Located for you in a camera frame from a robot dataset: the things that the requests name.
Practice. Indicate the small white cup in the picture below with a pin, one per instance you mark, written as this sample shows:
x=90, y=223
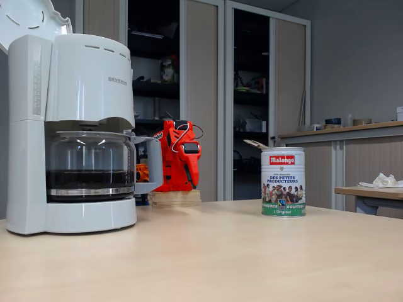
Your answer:
x=316, y=127

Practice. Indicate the green printed box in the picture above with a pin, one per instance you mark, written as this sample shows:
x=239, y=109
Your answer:
x=167, y=70

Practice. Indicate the dark blue bowl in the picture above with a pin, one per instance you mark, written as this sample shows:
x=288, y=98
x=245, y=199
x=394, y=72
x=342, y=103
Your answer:
x=333, y=121

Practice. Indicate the small side table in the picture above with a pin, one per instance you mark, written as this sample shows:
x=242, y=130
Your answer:
x=362, y=192

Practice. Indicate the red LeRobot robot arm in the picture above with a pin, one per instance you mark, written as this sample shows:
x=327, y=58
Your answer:
x=171, y=176

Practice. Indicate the Malongo coffee tin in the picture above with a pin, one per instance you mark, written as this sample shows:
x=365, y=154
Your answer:
x=283, y=185

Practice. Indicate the low grey sideboard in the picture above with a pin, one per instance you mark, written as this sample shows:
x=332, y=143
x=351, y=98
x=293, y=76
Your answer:
x=368, y=163

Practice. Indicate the white drip coffee maker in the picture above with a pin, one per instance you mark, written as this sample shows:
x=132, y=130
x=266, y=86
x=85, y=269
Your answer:
x=88, y=88

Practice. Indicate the orange clamp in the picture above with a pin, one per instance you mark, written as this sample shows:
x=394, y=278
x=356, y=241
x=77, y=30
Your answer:
x=142, y=173

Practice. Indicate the wooden base block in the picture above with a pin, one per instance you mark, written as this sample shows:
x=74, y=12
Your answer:
x=176, y=199

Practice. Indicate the grey tall shutter cabinet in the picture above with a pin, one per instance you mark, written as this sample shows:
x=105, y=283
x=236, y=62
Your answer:
x=289, y=78
x=201, y=94

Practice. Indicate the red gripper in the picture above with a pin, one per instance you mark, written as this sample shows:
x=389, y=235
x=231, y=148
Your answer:
x=192, y=160

